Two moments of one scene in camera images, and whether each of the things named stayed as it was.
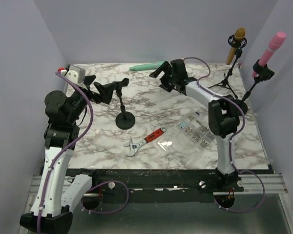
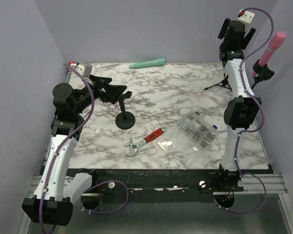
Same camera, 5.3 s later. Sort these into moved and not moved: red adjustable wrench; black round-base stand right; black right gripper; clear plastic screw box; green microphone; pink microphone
Moved: green microphone; black right gripper
Not moved: black round-base stand right; red adjustable wrench; pink microphone; clear plastic screw box
